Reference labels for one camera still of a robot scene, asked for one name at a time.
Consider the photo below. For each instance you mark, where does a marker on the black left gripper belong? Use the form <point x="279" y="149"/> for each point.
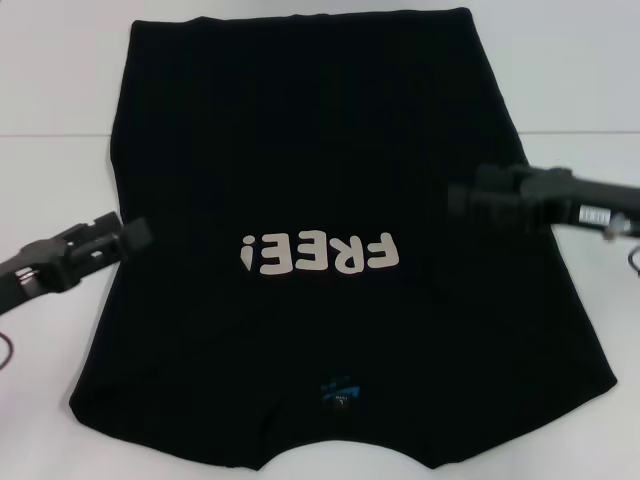
<point x="40" y="270"/>

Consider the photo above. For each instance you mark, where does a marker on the black shirt with FREE print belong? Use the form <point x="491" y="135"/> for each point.
<point x="320" y="125"/>

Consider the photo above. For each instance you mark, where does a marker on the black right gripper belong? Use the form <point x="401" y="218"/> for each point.
<point x="590" y="197"/>

